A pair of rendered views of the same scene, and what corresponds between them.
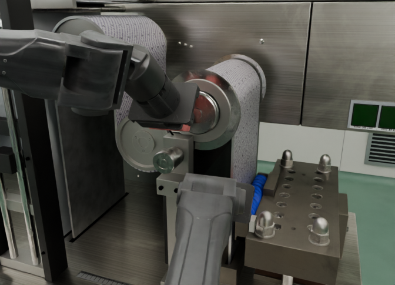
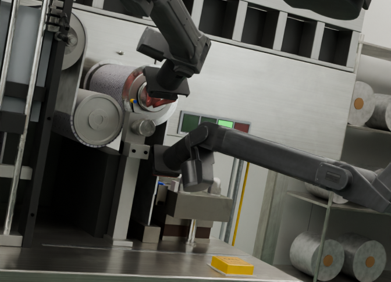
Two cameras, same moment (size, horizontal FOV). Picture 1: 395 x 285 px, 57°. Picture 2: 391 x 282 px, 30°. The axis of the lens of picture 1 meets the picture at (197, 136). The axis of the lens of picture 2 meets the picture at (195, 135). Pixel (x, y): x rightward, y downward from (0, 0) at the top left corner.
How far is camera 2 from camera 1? 137 cm
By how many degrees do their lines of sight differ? 51
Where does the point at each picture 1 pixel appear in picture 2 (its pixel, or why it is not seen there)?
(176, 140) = (139, 115)
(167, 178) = (138, 143)
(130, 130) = (87, 108)
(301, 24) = not seen: hidden behind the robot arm
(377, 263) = not seen: outside the picture
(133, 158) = (84, 134)
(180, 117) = (184, 90)
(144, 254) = (68, 235)
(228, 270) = (155, 229)
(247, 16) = (111, 29)
